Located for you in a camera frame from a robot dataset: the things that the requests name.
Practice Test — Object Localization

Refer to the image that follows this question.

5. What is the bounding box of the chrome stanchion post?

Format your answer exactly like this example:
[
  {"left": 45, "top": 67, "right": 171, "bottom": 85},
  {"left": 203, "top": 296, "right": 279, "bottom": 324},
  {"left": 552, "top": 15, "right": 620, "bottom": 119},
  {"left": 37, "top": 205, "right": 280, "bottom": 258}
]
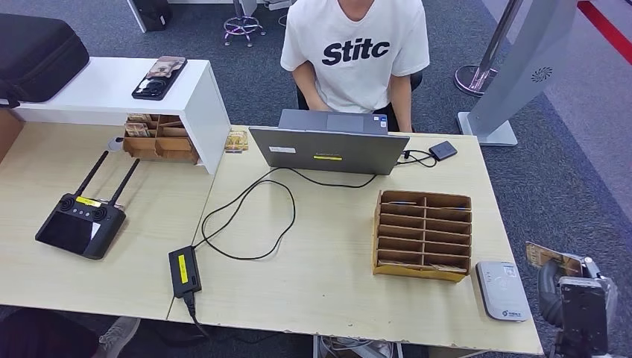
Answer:
[{"left": 454, "top": 0, "right": 525, "bottom": 97}]

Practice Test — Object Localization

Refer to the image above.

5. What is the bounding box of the black smartphone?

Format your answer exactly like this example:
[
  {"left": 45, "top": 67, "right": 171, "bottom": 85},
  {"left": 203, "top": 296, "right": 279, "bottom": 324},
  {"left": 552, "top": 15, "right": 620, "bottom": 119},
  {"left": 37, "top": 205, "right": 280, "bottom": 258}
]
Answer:
[{"left": 131, "top": 55, "right": 189, "bottom": 101}]

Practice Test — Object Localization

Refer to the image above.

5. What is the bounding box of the black carrying case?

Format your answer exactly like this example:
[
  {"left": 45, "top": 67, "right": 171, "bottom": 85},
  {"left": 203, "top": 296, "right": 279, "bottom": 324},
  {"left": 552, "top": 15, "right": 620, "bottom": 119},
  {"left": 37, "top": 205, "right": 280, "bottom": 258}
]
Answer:
[{"left": 0, "top": 13, "right": 91, "bottom": 109}]

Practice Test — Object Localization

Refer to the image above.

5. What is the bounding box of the grey shoe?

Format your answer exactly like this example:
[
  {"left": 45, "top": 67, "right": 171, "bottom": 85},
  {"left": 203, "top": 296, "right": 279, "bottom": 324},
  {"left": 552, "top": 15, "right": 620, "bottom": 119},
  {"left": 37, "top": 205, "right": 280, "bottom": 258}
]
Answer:
[{"left": 96, "top": 315, "right": 142, "bottom": 358}]

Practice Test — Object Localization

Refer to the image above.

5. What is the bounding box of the grey kiosk stand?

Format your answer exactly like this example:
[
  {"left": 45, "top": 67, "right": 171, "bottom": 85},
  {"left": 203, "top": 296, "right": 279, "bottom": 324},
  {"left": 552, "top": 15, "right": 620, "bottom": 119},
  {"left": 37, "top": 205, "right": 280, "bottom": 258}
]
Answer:
[{"left": 456, "top": 0, "right": 578, "bottom": 148}]

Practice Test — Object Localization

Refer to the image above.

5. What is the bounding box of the black cabinet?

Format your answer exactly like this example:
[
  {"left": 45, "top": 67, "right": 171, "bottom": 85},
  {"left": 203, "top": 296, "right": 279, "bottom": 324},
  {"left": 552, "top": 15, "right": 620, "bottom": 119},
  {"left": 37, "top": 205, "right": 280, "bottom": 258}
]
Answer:
[{"left": 127, "top": 0, "right": 174, "bottom": 34}]

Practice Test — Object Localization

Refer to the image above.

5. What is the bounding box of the grey card reader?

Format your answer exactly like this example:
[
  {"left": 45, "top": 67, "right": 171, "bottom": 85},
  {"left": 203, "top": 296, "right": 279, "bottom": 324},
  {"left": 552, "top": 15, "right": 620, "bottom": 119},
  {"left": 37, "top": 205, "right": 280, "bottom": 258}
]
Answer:
[{"left": 475, "top": 260, "right": 533, "bottom": 323}]

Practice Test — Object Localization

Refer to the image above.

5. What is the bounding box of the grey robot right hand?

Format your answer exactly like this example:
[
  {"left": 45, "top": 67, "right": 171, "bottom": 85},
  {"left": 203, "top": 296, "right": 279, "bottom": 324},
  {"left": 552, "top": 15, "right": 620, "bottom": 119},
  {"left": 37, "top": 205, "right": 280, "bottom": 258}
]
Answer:
[{"left": 537, "top": 254, "right": 619, "bottom": 323}]

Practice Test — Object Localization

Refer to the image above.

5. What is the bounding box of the wooden slotted card organizer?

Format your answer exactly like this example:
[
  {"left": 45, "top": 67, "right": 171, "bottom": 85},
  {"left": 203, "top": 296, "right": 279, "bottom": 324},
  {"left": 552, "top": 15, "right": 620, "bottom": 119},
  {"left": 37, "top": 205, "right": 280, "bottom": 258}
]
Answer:
[{"left": 373, "top": 189, "right": 473, "bottom": 283}]

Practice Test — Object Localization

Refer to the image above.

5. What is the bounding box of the black drive cable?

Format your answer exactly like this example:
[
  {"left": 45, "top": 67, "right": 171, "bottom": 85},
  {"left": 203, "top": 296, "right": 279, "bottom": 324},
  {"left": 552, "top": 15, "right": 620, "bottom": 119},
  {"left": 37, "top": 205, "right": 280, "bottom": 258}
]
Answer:
[{"left": 396, "top": 149, "right": 438, "bottom": 169}]

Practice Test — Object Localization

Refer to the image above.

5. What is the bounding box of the small wooden compartment box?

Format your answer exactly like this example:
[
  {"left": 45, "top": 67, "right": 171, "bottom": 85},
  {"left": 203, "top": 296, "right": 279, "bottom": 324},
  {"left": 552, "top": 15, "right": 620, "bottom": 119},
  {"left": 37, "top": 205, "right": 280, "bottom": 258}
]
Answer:
[{"left": 122, "top": 114, "right": 200, "bottom": 166}]

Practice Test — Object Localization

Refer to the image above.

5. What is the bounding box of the black mains cable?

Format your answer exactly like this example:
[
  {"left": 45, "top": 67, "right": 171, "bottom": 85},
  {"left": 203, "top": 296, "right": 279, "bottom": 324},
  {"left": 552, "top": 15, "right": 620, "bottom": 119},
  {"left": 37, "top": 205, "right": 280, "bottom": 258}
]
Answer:
[{"left": 183, "top": 291, "right": 212, "bottom": 338}]

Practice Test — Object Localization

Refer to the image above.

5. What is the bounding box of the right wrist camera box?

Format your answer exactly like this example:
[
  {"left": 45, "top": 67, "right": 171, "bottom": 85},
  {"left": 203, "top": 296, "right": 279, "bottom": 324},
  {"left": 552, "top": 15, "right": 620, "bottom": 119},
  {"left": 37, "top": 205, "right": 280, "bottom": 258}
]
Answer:
[{"left": 557, "top": 275, "right": 610, "bottom": 358}]

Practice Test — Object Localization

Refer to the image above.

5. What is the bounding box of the black remote controller with antennas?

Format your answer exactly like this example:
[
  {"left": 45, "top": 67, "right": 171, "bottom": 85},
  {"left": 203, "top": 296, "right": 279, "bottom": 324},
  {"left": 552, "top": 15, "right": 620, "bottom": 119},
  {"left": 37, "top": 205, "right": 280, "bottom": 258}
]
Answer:
[{"left": 34, "top": 150, "right": 141, "bottom": 261}]

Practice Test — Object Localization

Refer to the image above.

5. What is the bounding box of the black power adapter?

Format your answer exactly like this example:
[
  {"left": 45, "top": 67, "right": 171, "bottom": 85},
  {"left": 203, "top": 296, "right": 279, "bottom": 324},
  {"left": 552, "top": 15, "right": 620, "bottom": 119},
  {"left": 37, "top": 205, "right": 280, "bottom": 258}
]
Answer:
[{"left": 168, "top": 245, "right": 203, "bottom": 299}]

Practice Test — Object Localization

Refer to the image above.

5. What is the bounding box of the chrome stool base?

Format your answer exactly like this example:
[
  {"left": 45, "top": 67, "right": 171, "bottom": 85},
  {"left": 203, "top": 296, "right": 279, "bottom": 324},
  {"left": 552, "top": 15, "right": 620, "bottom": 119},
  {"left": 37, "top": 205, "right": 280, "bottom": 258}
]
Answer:
[{"left": 222, "top": 0, "right": 268, "bottom": 48}]

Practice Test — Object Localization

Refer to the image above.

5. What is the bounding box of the grey laptop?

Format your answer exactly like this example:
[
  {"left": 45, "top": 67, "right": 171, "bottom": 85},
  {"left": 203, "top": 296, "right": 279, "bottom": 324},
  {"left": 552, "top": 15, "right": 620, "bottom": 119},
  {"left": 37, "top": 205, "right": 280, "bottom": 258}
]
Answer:
[{"left": 248, "top": 108, "right": 411, "bottom": 176}]

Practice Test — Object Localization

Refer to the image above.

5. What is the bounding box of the black external drive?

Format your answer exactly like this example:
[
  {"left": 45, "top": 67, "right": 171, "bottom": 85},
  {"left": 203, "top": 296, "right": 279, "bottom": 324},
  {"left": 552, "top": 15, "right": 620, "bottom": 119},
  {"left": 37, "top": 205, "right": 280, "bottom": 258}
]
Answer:
[{"left": 428, "top": 140, "right": 458, "bottom": 162}]

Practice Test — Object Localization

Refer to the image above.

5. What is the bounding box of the stack of patterned cards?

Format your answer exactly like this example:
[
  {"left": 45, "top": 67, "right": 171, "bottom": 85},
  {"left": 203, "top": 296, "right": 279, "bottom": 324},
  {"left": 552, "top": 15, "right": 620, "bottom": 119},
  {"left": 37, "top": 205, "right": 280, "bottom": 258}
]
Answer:
[{"left": 224, "top": 130, "right": 250, "bottom": 154}]

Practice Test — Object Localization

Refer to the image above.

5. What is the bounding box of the black laptop power cable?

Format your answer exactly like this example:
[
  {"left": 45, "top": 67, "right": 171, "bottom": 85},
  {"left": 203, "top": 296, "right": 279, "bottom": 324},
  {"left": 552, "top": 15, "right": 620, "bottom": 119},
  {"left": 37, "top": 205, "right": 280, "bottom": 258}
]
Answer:
[{"left": 193, "top": 166, "right": 380, "bottom": 262}]

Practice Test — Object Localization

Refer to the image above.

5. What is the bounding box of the red barrier belt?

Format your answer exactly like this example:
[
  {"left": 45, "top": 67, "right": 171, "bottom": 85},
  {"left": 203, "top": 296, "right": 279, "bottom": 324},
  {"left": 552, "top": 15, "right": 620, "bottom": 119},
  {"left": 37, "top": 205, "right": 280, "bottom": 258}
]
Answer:
[{"left": 576, "top": 0, "right": 632, "bottom": 65}]

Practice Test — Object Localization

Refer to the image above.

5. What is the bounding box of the white desk shelf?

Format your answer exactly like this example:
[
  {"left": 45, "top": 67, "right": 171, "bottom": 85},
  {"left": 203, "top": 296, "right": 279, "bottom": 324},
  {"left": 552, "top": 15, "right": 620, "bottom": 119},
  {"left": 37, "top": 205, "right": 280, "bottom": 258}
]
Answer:
[{"left": 10, "top": 57, "right": 232, "bottom": 175}]

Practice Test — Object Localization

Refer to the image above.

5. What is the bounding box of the white cable bundle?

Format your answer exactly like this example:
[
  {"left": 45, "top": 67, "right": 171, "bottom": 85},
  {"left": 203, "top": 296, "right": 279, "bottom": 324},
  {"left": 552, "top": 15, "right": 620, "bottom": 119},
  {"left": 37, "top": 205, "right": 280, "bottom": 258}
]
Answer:
[{"left": 315, "top": 336, "right": 396, "bottom": 358}]

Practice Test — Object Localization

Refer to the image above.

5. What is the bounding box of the person's leg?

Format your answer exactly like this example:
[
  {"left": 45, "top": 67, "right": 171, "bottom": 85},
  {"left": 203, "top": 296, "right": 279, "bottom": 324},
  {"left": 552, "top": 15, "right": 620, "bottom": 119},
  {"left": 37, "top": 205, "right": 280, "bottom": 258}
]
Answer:
[{"left": 0, "top": 308, "right": 102, "bottom": 358}]

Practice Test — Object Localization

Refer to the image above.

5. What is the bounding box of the person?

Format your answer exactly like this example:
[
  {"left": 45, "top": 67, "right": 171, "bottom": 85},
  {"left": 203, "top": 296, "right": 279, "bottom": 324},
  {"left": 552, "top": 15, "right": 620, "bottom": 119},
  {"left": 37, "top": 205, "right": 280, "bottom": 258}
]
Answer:
[{"left": 279, "top": 0, "right": 431, "bottom": 134}]

